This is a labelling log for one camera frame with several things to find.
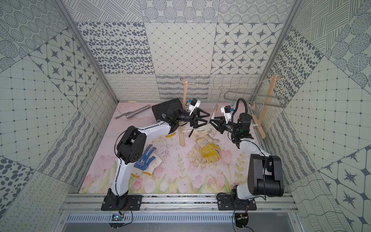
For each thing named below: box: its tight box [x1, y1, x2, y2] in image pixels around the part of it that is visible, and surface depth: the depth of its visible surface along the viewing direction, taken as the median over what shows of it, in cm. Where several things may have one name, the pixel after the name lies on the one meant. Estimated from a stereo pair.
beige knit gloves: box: [185, 128, 220, 168], surface depth 95 cm
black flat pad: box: [151, 97, 183, 122], surface depth 113 cm
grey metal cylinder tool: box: [115, 104, 151, 120], surface depth 113 cm
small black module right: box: [234, 212, 249, 228], surface depth 74 cm
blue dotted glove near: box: [130, 144, 163, 177], surface depth 87 cm
